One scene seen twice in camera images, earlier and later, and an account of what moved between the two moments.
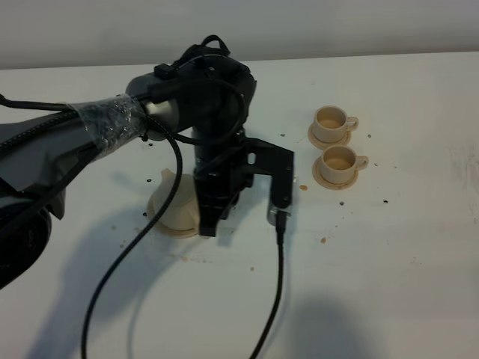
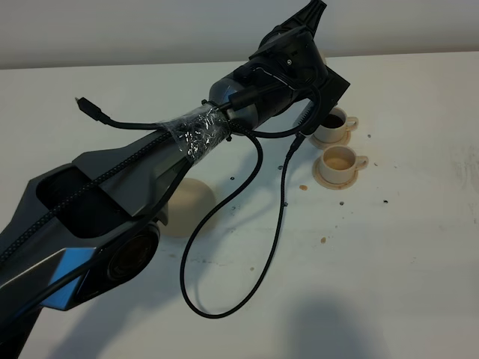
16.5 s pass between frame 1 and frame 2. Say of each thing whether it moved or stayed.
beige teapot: moved
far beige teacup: stayed
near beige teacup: stayed
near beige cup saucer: stayed
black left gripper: moved
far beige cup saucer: stayed
